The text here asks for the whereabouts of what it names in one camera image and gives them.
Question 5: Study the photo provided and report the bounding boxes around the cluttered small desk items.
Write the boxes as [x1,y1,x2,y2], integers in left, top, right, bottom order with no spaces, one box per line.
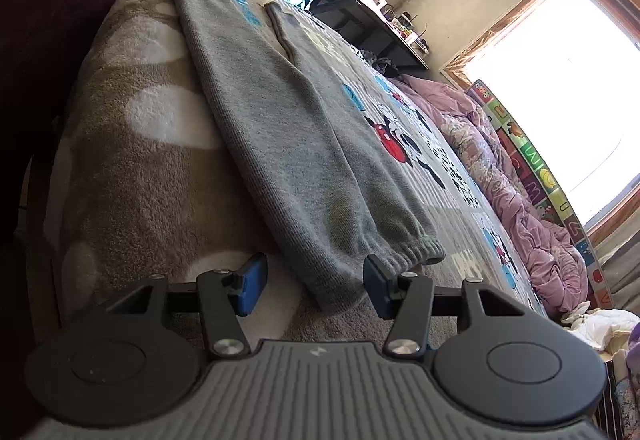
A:
[352,0,431,53]

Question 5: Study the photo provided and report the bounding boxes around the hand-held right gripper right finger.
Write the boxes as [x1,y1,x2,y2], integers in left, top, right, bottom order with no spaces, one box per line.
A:
[363,254,528,361]

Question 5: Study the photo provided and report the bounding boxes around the white quilt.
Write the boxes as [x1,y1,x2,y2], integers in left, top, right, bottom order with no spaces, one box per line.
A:
[560,302,640,356]

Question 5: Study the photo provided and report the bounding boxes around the dark desk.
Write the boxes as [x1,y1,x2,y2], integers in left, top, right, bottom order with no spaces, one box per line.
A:
[307,0,431,71]

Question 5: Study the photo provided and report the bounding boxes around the stack of folded clothes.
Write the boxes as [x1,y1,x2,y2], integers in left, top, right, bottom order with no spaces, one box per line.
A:
[592,330,640,440]

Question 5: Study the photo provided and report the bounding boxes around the wooden framed window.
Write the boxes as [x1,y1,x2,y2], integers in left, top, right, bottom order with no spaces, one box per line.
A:
[442,0,640,246]

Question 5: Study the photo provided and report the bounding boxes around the purple floral duvet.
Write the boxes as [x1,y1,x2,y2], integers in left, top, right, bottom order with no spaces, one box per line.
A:
[395,72,593,316]

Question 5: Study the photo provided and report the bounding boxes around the colourful alphabet headboard mat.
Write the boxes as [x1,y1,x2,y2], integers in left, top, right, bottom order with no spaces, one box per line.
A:
[470,79,613,308]

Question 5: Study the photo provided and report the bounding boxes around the grey pants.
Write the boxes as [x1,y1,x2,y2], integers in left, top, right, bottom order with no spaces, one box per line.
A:
[161,0,447,313]

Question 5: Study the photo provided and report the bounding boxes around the grey curtain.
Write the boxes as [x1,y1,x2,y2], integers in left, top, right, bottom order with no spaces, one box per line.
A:
[595,240,640,311]

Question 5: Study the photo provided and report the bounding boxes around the cartoon printed brown blanket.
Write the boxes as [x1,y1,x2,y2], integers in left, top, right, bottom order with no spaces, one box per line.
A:
[45,0,551,346]

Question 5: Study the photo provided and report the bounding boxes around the dark crumpled cloth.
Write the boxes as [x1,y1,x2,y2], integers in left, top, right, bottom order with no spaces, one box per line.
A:
[370,50,401,76]

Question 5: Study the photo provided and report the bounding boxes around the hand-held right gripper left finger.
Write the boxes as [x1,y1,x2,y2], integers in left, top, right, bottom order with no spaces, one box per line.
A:
[102,252,268,361]

